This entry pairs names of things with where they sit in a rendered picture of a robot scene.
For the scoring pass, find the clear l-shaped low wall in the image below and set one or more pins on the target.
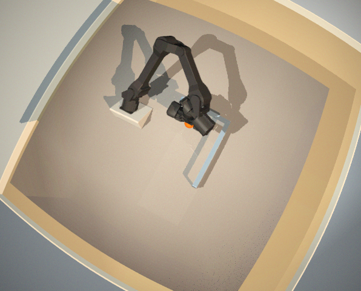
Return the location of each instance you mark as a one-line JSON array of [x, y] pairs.
[[216, 121]]

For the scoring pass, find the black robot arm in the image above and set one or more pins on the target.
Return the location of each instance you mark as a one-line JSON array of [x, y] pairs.
[[199, 94]]

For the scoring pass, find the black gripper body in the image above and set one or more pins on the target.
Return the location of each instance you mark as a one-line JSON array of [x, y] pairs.
[[175, 111]]

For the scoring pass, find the clear low corner wall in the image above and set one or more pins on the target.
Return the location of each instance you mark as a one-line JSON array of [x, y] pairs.
[[215, 146]]

